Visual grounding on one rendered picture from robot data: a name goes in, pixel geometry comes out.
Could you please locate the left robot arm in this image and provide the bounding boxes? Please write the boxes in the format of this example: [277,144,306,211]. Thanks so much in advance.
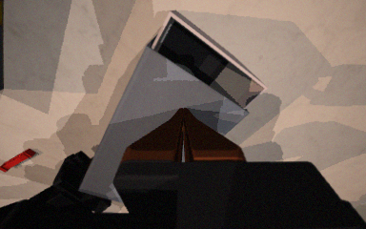
[0,186,92,223]

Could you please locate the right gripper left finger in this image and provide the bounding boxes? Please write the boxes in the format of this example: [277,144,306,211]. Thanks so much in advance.
[120,108,183,163]

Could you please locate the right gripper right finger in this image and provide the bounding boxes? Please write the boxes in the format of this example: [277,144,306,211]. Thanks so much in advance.
[183,108,247,162]

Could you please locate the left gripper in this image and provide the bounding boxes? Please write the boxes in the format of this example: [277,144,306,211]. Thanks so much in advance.
[52,151,112,213]

